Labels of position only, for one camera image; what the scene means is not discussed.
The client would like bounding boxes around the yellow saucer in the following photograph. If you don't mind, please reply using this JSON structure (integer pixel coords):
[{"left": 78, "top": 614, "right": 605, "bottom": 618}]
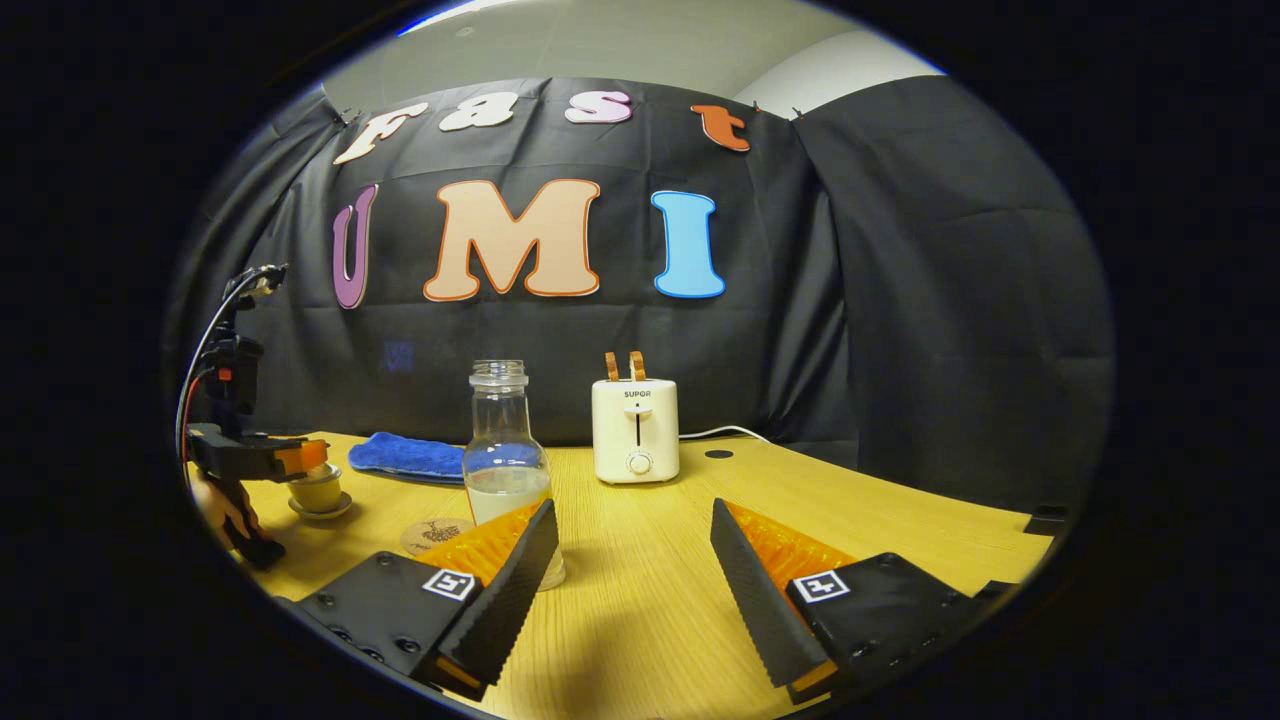
[{"left": 288, "top": 492, "right": 354, "bottom": 521}]

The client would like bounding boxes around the white toaster cable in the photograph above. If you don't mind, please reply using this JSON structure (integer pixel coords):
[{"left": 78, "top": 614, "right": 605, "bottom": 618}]
[{"left": 678, "top": 425, "right": 776, "bottom": 446}]

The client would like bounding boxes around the round wooden coaster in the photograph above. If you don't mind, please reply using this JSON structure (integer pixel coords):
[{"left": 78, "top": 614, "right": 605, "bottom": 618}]
[{"left": 400, "top": 516, "right": 476, "bottom": 557}]

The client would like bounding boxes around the left hand-held gripper cable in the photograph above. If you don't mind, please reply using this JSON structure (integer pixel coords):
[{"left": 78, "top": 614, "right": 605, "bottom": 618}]
[{"left": 176, "top": 285, "right": 253, "bottom": 466}]

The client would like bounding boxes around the white toaster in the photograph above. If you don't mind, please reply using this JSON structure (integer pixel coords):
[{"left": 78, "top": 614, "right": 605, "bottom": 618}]
[{"left": 591, "top": 378, "right": 681, "bottom": 486}]

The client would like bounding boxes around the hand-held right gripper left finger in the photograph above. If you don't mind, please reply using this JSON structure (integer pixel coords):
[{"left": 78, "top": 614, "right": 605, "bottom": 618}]
[{"left": 275, "top": 499, "right": 561, "bottom": 701}]

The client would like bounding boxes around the clear water bottle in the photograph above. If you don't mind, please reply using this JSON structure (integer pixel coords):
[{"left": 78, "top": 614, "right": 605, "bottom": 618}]
[{"left": 462, "top": 360, "right": 567, "bottom": 591}]

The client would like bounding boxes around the blue towel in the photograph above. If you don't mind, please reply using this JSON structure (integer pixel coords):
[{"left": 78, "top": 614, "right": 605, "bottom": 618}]
[{"left": 348, "top": 431, "right": 471, "bottom": 486}]

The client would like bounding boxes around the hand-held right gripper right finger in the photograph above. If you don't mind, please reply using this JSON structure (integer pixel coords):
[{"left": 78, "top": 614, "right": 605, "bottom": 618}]
[{"left": 710, "top": 498, "right": 1016, "bottom": 704}]

